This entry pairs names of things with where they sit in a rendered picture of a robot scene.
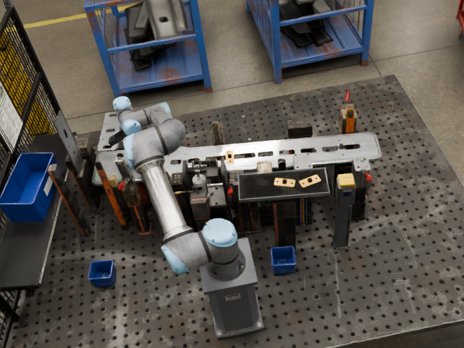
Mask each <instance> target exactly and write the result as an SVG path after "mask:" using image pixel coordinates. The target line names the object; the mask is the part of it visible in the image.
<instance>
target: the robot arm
mask: <svg viewBox="0 0 464 348"><path fill-rule="evenodd" d="M113 106H114V109H115V112H116V115H117V118H118V120H119V124H120V126H121V129H122V130H121V131H120V132H118V133H116V134H114V135H113V136H111V137H109V140H108V143H109V144H110V145H111V146H114V145H116V144H117V143H119V142H120V141H122V140H124V148H125V151H126V156H127V160H128V165H129V168H134V169H135V172H136V173H139V174H140V175H141V176H142V179H143V181H144V183H145V186H146V189H147V191H148V194H149V196H150V198H151V202H152V203H153V206H154V209H155V212H156V214H157V216H158V219H159V222H160V224H161V226H162V229H163V231H164V239H163V243H164V245H163V246H162V247H161V249H162V251H163V253H164V255H165V257H166V259H167V260H168V263H169V264H170V266H171V268H172V270H173V271H174V272H175V273H176V274H182V273H186V272H189V271H190V270H193V269H195V268H198V267H200V266H202V265H204V264H206V267H207V270H208V273H209V274H210V275H211V276H212V277H213V278H215V279H216V280H219V281H225V282H226V281H231V280H234V279H236V278H238V277H239V276H240V275H241V274H242V273H243V271H244V270H245V267H246V259H245V256H244V253H243V252H242V250H241V249H240V248H239V246H238V235H237V232H236V230H235V227H234V225H233V224H232V223H231V222H229V221H228V220H225V219H222V218H216V219H212V220H209V221H208V222H207V223H206V224H205V226H204V227H203V229H202V231H199V232H197V233H194V230H193V228H191V227H189V226H187V225H186V222H185V220H184V217H183V215H182V212H181V210H180V207H179V204H178V203H177V200H176V197H175V194H174V192H173V189H172V188H171V185H170V182H169V180H168V178H167V175H166V172H165V170H164V167H163V165H164V162H165V159H164V156H166V155H168V154H171V153H173V152H175V151H176V150H177V149H178V148H179V147H180V146H181V145H182V143H183V141H184V138H185V135H186V130H185V127H184V125H183V123H182V122H181V121H180V120H178V119H176V118H173V117H172V116H171V110H170V108H169V106H168V104H167V103H166V102H163V103H161V104H157V105H154V106H151V107H149V108H145V109H143V110H139V111H137V112H135V113H134V111H133V109H132V106H131V103H130V101H129V98H127V97H123V96H122V97H118V98H116V99H115V100H114V101H113ZM152 124H155V126H154V127H151V128H148V129H146V130H142V128H144V127H147V126H150V125H152Z"/></svg>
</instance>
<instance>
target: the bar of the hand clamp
mask: <svg viewBox="0 0 464 348"><path fill-rule="evenodd" d="M123 156H124V154H122V153H118V154H117V157H118V159H117V158H115V164H116V166H117V168H118V170H119V172H120V173H121V175H122V177H123V179H124V180H125V179H126V177H129V179H130V181H131V182H132V179H131V176H132V175H131V173H130V171H129V169H128V167H127V165H126V163H125V161H124V158H123Z"/></svg>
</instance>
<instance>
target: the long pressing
mask: <svg viewBox="0 0 464 348"><path fill-rule="evenodd" d="M339 140H340V141H339ZM341 143H342V144H344V146H346V145H354V144H358V145H359V147H360V148H356V149H348V150H345V148H344V147H343V149H339V148H338V150H337V151H323V150H322V148H323V147H330V146H337V147H339V146H340V144H341ZM307 148H315V149H316V152H315V153H310V154H311V161H312V166H325V165H333V164H349V163H352V159H353V157H361V156H367V157H368V160H369V162H373V161H378V160H380V159H381V157H382V155H383V154H382V151H381V149H380V144H379V141H378V138H377V136H376V134H374V133H370V132H366V133H351V134H342V135H328V136H319V137H303V138H295V139H280V140H272V141H264V142H249V143H241V144H225V145H217V146H202V147H193V148H188V147H185V146H180V147H179V148H178V149H177V150H176V151H175V152H173V153H171V154H168V155H169V156H168V155H166V156H164V159H165V162H164V165H163V167H164V170H165V171H167V172H168V174H169V176H170V177H171V178H172V173H182V161H183V160H186V161H187V164H188V169H192V168H191V166H192V165H191V163H188V160H189V159H195V158H199V159H200V160H201V161H203V160H206V158H207V157H219V156H226V151H233V154H234V155H243V154H251V153H254V154H255V157H252V158H244V159H234V163H232V164H227V163H226V160H225V164H226V171H227V173H230V171H232V170H240V169H243V171H244V172H251V171H257V162H264V161H270V162H271V164H272V170H276V169H278V159H280V158H285V159H286V165H287V168H293V154H292V155H280V151H290V150H294V151H295V153H301V150H302V149H307ZM266 152H273V156H268V157H258V153H266ZM118 153H122V154H124V156H123V158H124V161H125V163H126V165H128V162H127V156H126V151H125V150H120V151H105V152H102V153H100V154H99V155H98V156H97V157H96V160H95V162H101V164H102V166H103V168H104V170H105V172H106V175H107V177H108V175H116V177H117V180H118V182H119V184H121V183H122V175H121V173H120V172H119V170H118V168H117V166H116V164H115V158H117V159H118V157H117V154H118ZM185 153H186V155H185ZM295 153H294V154H295ZM342 154H343V155H342ZM172 160H181V164H171V161H172ZM255 162H256V163H255ZM128 169H129V171H130V174H131V175H134V176H135V181H136V183H142V182H144V181H143V179H142V176H141V175H140V174H139V173H136V172H135V169H134V168H129V167H128ZM92 183H93V185H94V186H103V184H102V181H101V179H100V177H99V174H98V172H97V169H96V167H94V171H93V176H92Z"/></svg>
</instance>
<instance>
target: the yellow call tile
mask: <svg viewBox="0 0 464 348"><path fill-rule="evenodd" d="M338 180H339V184H340V187H342V186H355V183H354V177H353V174H352V173H348V174H339V175H338Z"/></svg>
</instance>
